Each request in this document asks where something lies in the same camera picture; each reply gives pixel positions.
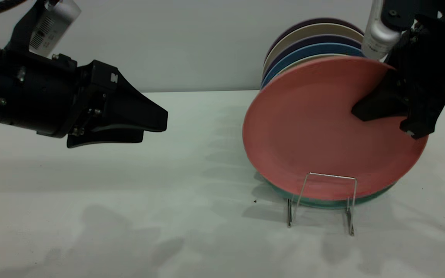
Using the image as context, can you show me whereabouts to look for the blue round plate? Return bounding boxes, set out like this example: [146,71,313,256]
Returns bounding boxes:
[260,42,365,90]

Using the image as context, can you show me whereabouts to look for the dark purple round plate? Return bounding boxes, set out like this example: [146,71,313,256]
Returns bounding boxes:
[266,18,364,58]
[262,35,363,80]

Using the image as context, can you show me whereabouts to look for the beige round plate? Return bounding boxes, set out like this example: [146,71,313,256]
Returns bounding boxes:
[263,23,365,74]
[271,53,348,80]

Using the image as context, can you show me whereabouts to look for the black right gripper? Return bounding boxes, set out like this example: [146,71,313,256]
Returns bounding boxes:
[351,17,445,139]

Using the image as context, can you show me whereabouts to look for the black camera bracket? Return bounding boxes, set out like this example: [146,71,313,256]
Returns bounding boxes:
[4,0,47,54]
[381,0,417,32]

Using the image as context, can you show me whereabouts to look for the green round plate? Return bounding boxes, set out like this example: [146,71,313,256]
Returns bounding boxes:
[265,180,395,210]

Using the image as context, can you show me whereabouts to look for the silver wire plate rack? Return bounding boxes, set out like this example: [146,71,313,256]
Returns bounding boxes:
[287,172,358,237]

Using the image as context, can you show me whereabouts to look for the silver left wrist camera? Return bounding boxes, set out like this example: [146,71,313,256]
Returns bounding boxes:
[29,0,82,58]

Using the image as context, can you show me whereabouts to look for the pink round plate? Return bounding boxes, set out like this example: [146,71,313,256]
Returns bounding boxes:
[243,56,428,201]

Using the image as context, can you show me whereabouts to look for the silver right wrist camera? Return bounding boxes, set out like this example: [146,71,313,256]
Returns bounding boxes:
[362,0,401,61]

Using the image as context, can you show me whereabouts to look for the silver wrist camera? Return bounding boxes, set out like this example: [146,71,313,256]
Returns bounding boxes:
[362,0,401,61]
[29,0,82,58]

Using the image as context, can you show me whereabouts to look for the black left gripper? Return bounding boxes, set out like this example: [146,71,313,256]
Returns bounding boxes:
[37,53,168,149]

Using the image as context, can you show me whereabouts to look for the black right camera bracket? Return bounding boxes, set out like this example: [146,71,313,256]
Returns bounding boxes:
[381,0,417,32]

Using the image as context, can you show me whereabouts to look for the black left camera bracket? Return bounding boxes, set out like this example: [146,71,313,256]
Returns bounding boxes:
[4,0,47,54]

